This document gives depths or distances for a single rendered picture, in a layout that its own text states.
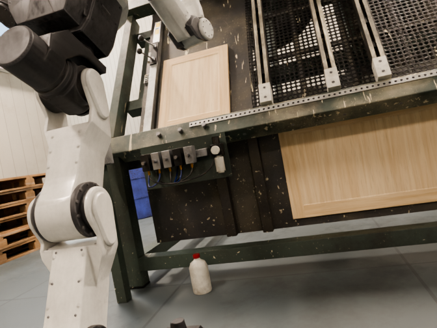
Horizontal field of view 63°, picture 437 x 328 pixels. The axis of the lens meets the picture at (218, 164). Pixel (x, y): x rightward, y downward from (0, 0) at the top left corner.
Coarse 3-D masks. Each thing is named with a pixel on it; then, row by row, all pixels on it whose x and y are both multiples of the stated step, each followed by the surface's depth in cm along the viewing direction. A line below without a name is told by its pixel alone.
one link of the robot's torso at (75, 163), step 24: (96, 72) 101; (96, 96) 99; (48, 120) 101; (96, 120) 98; (48, 144) 97; (72, 144) 95; (96, 144) 100; (48, 168) 94; (72, 168) 92; (96, 168) 99; (48, 192) 90; (72, 192) 88; (48, 216) 87; (72, 216) 86; (48, 240) 91
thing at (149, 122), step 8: (160, 24) 253; (160, 32) 249; (160, 40) 246; (160, 48) 244; (160, 56) 241; (152, 72) 231; (152, 80) 227; (152, 88) 224; (152, 96) 220; (152, 104) 217; (152, 112) 214; (144, 120) 212; (152, 120) 212; (144, 128) 209; (152, 128) 210
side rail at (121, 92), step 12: (132, 24) 264; (132, 36) 260; (120, 48) 253; (132, 48) 257; (120, 60) 246; (132, 60) 254; (120, 72) 240; (132, 72) 251; (120, 84) 234; (120, 96) 229; (120, 108) 227; (120, 120) 224; (120, 132) 222
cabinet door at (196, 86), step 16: (224, 48) 223; (176, 64) 231; (192, 64) 226; (208, 64) 221; (224, 64) 216; (176, 80) 224; (192, 80) 219; (208, 80) 215; (224, 80) 210; (176, 96) 217; (192, 96) 213; (208, 96) 209; (224, 96) 204; (160, 112) 215; (176, 112) 211; (192, 112) 207; (208, 112) 203; (224, 112) 199
